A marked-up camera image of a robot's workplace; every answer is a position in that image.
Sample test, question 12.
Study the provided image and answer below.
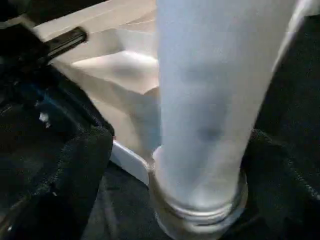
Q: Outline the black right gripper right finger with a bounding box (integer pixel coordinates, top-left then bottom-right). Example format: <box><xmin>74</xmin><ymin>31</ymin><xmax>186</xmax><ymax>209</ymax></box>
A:
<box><xmin>224</xmin><ymin>128</ymin><xmax>320</xmax><ymax>240</ymax></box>

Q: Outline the black work mat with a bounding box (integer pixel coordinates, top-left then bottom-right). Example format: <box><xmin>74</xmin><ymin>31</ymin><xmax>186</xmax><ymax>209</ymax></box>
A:
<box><xmin>0</xmin><ymin>14</ymin><xmax>320</xmax><ymax>240</ymax></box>

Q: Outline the white plastic table top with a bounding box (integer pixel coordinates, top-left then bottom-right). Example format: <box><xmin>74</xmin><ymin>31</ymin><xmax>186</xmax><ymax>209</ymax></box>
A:
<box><xmin>22</xmin><ymin>0</ymin><xmax>250</xmax><ymax>240</ymax></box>

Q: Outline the white plastic table leg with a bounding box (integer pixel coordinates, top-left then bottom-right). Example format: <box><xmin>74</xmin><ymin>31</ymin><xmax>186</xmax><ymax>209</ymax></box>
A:
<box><xmin>152</xmin><ymin>0</ymin><xmax>312</xmax><ymax>226</ymax></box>

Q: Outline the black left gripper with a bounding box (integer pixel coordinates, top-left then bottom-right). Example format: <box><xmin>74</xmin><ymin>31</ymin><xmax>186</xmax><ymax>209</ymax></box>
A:
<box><xmin>0</xmin><ymin>24</ymin><xmax>115</xmax><ymax>137</ymax></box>

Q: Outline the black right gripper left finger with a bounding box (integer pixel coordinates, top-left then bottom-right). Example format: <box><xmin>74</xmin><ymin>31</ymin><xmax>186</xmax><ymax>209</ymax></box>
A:
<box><xmin>0</xmin><ymin>127</ymin><xmax>113</xmax><ymax>240</ymax></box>

